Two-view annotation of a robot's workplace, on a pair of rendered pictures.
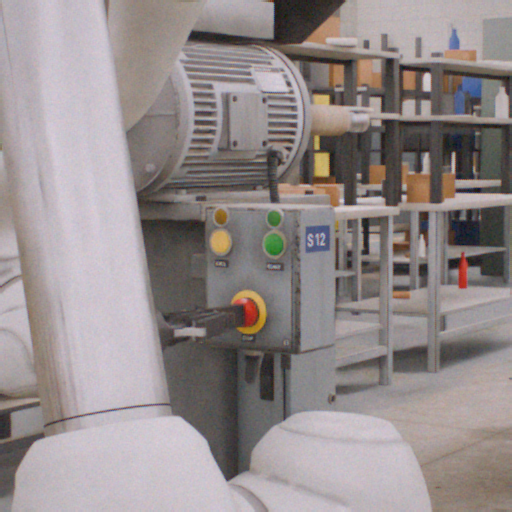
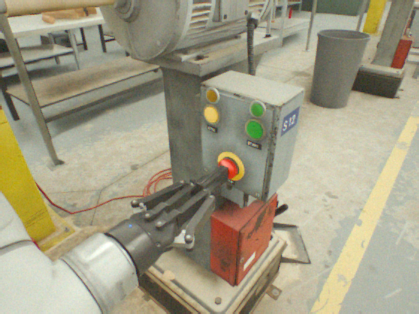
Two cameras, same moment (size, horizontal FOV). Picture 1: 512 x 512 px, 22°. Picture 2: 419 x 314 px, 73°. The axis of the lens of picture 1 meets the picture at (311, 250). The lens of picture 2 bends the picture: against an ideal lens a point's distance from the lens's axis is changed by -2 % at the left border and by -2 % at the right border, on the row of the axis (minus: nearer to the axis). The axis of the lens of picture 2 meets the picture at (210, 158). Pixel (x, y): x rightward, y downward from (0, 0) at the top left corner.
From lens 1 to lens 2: 1.38 m
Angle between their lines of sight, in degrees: 30
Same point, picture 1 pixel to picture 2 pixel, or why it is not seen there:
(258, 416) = not seen: hidden behind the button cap
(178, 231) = not seen: hidden behind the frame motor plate
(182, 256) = (191, 84)
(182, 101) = not seen: outside the picture
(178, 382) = (191, 148)
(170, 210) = (179, 65)
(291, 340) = (261, 194)
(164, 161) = (170, 37)
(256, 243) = (239, 123)
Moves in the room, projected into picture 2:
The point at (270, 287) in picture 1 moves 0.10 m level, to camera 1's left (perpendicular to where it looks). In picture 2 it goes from (248, 157) to (192, 154)
